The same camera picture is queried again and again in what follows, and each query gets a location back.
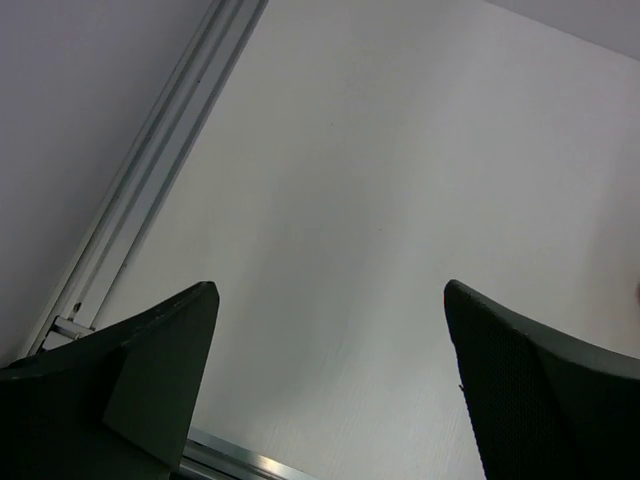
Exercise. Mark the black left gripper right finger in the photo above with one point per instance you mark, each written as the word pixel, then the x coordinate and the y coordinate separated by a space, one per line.
pixel 542 404

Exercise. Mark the aluminium front rail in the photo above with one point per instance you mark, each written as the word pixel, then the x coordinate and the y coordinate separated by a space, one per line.
pixel 206 456

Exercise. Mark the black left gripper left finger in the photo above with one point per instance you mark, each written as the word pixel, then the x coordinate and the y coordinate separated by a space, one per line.
pixel 116 404

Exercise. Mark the aluminium frame rail left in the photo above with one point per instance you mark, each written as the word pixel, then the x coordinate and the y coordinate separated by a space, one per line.
pixel 150 167

